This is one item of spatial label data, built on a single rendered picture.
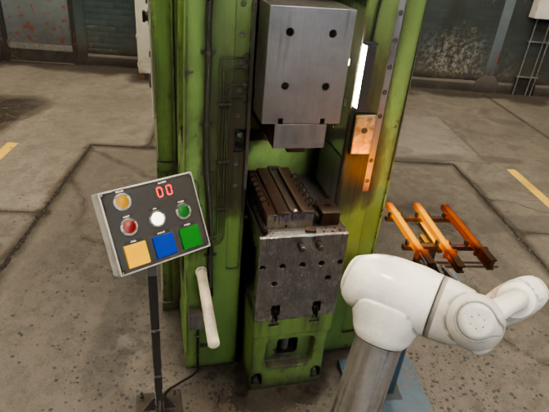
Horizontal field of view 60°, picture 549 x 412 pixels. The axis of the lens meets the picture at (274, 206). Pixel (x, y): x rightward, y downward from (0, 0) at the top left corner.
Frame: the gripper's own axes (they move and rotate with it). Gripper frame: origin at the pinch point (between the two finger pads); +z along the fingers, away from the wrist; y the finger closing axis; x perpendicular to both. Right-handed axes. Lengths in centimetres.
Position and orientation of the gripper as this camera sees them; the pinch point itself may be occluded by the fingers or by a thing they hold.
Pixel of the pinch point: (426, 261)
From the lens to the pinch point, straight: 181.2
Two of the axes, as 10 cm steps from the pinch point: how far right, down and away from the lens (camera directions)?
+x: 0.8, -8.7, -4.9
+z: -1.2, -5.0, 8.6
